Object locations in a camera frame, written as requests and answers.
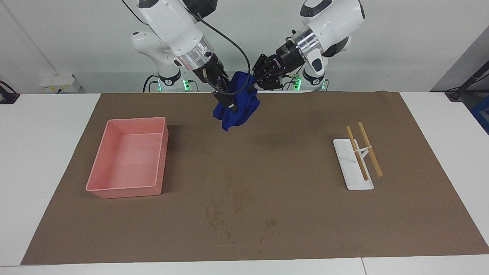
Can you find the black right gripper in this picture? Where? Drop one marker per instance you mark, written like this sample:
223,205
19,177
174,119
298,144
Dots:
212,72

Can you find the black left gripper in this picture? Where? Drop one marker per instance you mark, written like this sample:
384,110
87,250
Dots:
290,55

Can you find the blue towel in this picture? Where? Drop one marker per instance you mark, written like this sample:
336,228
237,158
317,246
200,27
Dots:
242,109

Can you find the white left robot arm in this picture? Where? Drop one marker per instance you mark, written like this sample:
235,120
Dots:
336,19

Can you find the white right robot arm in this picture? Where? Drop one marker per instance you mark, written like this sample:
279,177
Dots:
172,26

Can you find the brown table mat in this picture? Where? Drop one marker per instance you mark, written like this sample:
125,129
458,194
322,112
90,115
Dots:
248,172

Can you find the wooden rack rod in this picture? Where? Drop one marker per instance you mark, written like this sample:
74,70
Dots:
357,152
369,149

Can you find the pink plastic bin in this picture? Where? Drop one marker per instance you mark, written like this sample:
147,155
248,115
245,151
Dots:
126,160

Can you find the black stand pole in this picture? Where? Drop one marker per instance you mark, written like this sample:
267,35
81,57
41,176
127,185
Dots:
456,93

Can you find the blue crate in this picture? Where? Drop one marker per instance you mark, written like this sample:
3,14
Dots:
482,112

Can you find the black clamp base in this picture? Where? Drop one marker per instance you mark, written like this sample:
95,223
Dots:
7,97

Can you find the white wall power box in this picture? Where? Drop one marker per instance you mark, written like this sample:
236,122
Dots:
57,82

